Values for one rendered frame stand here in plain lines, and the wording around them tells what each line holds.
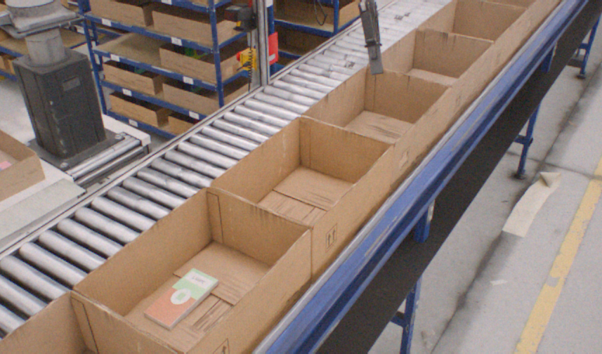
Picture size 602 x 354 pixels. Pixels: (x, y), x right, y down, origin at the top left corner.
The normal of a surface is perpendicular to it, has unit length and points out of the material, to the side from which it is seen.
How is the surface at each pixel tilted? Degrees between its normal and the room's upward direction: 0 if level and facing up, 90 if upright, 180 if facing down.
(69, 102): 90
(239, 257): 0
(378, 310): 0
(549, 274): 0
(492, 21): 89
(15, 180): 91
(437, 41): 90
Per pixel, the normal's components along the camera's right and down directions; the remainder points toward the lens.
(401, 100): -0.55, 0.48
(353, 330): -0.01, -0.81
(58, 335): 0.83, 0.31
